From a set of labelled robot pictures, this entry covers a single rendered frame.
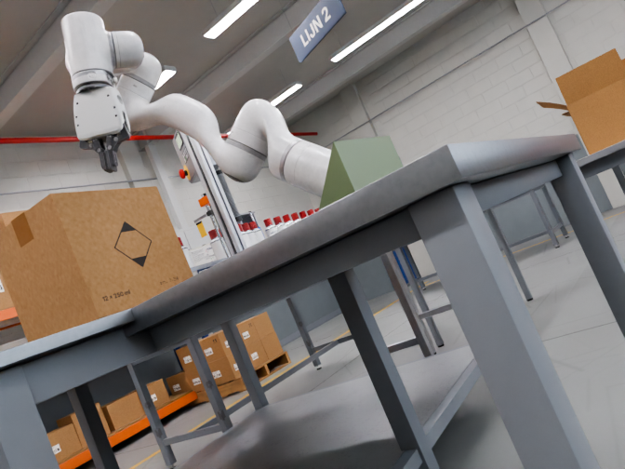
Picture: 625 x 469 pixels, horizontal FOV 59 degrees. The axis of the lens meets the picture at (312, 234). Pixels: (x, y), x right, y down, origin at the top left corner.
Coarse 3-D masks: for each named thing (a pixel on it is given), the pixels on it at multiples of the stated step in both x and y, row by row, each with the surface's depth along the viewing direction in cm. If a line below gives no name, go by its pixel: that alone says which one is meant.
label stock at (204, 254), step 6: (204, 246) 227; (210, 246) 229; (192, 252) 224; (198, 252) 225; (204, 252) 227; (210, 252) 228; (192, 258) 223; (198, 258) 225; (204, 258) 226; (210, 258) 227; (198, 264) 224; (198, 270) 223; (204, 270) 224
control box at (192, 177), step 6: (174, 138) 212; (174, 144) 215; (180, 156) 213; (210, 156) 203; (192, 162) 201; (186, 168) 211; (192, 168) 204; (216, 168) 209; (192, 174) 207; (192, 180) 212; (198, 180) 214
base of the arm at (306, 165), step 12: (300, 144) 140; (312, 144) 141; (288, 156) 139; (300, 156) 138; (312, 156) 136; (324, 156) 136; (288, 168) 140; (300, 168) 137; (312, 168) 135; (324, 168) 134; (288, 180) 142; (300, 180) 138; (312, 180) 136; (324, 180) 134; (312, 192) 139
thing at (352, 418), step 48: (336, 288) 157; (144, 336) 95; (240, 336) 315; (0, 384) 73; (48, 384) 79; (336, 384) 284; (384, 384) 154; (432, 384) 207; (0, 432) 71; (96, 432) 226; (240, 432) 268; (288, 432) 228; (336, 432) 199; (384, 432) 177; (432, 432) 162
